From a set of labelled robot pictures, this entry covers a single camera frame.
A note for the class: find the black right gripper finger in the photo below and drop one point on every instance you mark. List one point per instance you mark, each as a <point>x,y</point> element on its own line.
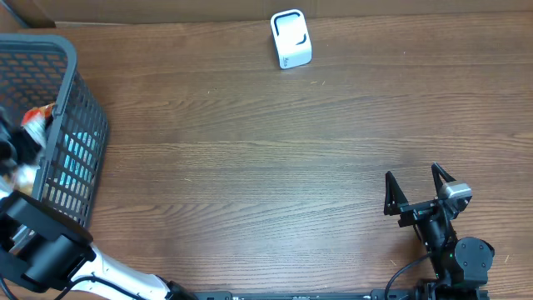
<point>440,176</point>
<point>394,197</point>

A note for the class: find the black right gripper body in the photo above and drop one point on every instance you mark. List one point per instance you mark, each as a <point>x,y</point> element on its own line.
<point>417,211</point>

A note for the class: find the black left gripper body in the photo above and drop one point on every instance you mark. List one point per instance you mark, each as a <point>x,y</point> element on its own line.
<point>7,150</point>

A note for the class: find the orange noodle packet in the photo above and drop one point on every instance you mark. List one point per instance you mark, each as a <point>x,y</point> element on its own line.
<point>36,121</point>

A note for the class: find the teal tissue packet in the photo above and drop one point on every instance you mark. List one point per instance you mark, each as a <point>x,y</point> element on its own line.
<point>79,159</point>

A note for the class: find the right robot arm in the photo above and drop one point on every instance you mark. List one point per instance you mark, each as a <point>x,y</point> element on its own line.
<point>461,265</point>

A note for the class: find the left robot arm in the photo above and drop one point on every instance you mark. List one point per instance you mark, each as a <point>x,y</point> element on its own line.
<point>42,248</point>

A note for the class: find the white barcode scanner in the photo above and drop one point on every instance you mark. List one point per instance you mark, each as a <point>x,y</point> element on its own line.
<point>291,38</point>

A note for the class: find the grey plastic shopping basket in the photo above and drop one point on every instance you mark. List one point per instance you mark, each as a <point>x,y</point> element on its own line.
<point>39,70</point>

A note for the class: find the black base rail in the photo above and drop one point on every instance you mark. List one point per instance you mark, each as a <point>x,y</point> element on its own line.
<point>375,294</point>

